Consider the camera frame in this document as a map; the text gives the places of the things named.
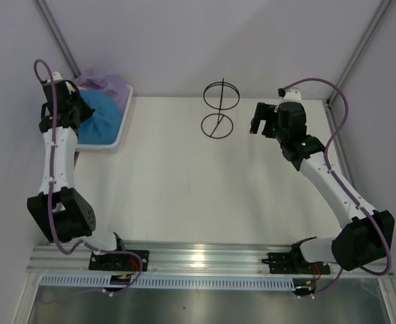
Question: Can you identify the blue bucket hat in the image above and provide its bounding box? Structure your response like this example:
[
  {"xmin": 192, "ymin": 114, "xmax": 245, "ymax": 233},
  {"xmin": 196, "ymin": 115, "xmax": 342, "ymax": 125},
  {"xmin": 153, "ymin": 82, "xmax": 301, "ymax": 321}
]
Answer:
[{"xmin": 78, "ymin": 90, "xmax": 122, "ymax": 145}]

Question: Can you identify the aluminium corner post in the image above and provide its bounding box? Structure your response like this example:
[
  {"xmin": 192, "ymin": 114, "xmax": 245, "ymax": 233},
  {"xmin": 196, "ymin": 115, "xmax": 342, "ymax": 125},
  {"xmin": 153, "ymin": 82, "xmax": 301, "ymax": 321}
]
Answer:
[
  {"xmin": 32, "ymin": 0, "xmax": 81, "ymax": 78},
  {"xmin": 336, "ymin": 0, "xmax": 395, "ymax": 90}
]

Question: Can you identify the purple cable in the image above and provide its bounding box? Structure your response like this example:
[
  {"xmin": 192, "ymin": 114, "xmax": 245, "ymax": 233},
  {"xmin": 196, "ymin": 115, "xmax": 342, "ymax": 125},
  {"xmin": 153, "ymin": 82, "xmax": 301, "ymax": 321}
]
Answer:
[
  {"xmin": 284, "ymin": 78, "xmax": 392, "ymax": 298},
  {"xmin": 32, "ymin": 59, "xmax": 142, "ymax": 295}
]

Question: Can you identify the white slotted cable duct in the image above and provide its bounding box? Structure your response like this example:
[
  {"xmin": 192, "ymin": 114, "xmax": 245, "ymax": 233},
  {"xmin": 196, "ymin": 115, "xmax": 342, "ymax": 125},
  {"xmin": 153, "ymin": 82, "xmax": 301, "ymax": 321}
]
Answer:
[{"xmin": 40, "ymin": 273, "xmax": 295, "ymax": 292}]

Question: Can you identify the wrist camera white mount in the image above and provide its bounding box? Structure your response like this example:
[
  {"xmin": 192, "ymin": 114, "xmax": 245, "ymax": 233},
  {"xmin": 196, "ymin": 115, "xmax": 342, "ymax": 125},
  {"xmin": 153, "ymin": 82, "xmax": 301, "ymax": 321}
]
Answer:
[
  {"xmin": 278, "ymin": 88, "xmax": 302, "ymax": 105},
  {"xmin": 47, "ymin": 71, "xmax": 64, "ymax": 82}
]

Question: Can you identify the right aluminium corner post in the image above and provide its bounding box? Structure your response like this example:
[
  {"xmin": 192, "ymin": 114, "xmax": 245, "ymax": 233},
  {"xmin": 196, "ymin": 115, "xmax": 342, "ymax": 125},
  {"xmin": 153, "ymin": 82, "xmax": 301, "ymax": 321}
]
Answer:
[{"xmin": 336, "ymin": 0, "xmax": 395, "ymax": 90}]

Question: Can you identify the white plastic basket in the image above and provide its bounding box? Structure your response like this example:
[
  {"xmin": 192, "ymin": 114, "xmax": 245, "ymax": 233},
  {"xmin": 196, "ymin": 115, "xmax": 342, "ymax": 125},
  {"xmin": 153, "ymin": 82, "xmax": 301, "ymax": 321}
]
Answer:
[{"xmin": 76, "ymin": 84, "xmax": 134, "ymax": 153}]

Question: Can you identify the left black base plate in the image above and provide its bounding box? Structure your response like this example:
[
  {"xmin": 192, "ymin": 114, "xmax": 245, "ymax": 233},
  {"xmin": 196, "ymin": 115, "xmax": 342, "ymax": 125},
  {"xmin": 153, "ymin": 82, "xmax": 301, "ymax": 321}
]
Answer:
[{"xmin": 89, "ymin": 252, "xmax": 140, "ymax": 272}]

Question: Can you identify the aluminium rail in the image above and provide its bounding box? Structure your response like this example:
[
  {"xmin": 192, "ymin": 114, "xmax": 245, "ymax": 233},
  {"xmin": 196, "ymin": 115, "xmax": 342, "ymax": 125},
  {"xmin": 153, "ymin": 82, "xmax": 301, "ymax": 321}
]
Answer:
[{"xmin": 26, "ymin": 240, "xmax": 395, "ymax": 278}]

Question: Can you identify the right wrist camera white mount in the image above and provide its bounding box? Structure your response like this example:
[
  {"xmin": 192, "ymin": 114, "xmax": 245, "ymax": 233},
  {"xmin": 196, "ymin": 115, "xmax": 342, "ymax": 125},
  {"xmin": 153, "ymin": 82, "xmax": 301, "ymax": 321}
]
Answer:
[{"xmin": 278, "ymin": 88, "xmax": 302, "ymax": 105}]

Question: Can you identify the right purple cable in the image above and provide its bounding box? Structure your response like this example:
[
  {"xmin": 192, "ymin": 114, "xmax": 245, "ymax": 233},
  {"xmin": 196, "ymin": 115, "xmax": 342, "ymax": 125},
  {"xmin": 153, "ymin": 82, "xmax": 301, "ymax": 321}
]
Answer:
[{"xmin": 284, "ymin": 78, "xmax": 392, "ymax": 298}]

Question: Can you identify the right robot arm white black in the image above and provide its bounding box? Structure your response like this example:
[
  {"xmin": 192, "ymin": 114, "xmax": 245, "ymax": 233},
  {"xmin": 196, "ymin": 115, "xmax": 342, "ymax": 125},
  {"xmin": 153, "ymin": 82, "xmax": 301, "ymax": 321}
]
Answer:
[{"xmin": 250, "ymin": 102, "xmax": 395, "ymax": 275}]

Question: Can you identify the black wire hat stand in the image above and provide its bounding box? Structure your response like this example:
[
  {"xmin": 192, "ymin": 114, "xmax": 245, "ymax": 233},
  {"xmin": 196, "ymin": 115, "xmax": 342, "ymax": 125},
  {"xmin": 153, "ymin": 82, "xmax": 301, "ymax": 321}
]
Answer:
[{"xmin": 200, "ymin": 78, "xmax": 241, "ymax": 140}]

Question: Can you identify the purple bucket hat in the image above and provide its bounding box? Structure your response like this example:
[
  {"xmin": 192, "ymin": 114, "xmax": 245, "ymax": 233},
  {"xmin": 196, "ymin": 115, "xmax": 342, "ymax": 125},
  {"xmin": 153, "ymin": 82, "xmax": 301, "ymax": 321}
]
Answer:
[{"xmin": 74, "ymin": 69, "xmax": 132, "ymax": 114}]

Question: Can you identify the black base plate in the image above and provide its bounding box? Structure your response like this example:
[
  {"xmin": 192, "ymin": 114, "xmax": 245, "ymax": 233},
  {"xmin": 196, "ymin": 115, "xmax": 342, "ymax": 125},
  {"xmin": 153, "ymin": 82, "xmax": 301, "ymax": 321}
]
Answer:
[
  {"xmin": 261, "ymin": 252, "xmax": 330, "ymax": 275},
  {"xmin": 89, "ymin": 252, "xmax": 140, "ymax": 272}
]

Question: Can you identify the left aluminium corner post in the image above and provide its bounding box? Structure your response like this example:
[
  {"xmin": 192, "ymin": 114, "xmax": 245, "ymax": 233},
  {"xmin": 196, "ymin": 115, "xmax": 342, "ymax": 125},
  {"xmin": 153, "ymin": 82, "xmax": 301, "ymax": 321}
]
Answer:
[{"xmin": 32, "ymin": 0, "xmax": 81, "ymax": 78}]

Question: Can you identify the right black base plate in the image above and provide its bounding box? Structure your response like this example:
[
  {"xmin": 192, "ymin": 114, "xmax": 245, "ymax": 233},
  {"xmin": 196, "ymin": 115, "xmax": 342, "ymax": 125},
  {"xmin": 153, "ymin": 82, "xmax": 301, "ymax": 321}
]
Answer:
[{"xmin": 261, "ymin": 252, "xmax": 330, "ymax": 275}]

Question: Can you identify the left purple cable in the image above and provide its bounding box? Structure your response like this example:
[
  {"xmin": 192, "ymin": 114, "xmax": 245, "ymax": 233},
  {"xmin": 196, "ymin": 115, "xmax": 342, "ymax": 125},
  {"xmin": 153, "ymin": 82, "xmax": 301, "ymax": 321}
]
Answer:
[{"xmin": 32, "ymin": 59, "xmax": 142, "ymax": 295}]

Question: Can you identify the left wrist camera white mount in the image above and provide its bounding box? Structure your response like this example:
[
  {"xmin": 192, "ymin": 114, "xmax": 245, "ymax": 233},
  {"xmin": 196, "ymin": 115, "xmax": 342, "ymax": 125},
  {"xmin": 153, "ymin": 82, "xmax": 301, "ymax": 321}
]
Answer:
[{"xmin": 47, "ymin": 71, "xmax": 64, "ymax": 82}]

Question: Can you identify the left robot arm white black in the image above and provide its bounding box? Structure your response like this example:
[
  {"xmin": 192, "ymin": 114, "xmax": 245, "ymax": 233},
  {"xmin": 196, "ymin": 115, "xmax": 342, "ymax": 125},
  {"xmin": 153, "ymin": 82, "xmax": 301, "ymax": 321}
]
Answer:
[{"xmin": 26, "ymin": 78, "xmax": 128, "ymax": 271}]

